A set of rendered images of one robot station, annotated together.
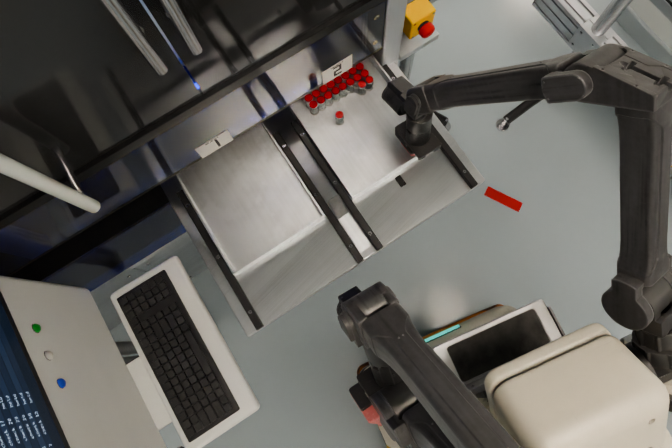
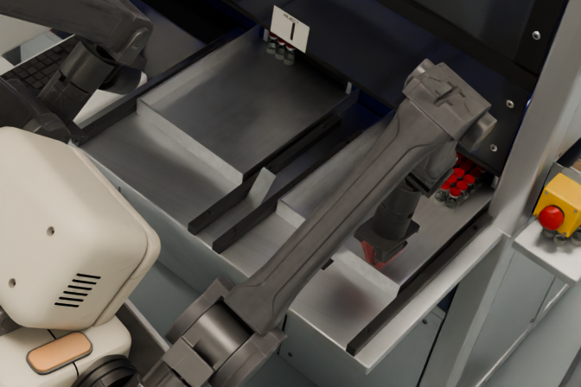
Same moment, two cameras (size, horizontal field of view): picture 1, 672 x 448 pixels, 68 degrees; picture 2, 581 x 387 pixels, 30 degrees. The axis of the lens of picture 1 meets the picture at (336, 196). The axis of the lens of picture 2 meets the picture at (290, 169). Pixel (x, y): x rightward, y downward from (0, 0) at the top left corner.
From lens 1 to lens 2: 118 cm
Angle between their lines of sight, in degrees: 38
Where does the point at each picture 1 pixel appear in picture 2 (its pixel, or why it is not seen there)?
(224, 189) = (244, 85)
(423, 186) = (327, 290)
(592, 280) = not seen: outside the picture
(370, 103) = (426, 212)
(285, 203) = (246, 144)
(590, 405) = (58, 170)
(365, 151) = not seen: hidden behind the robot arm
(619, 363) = (113, 215)
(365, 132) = not seen: hidden behind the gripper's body
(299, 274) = (155, 172)
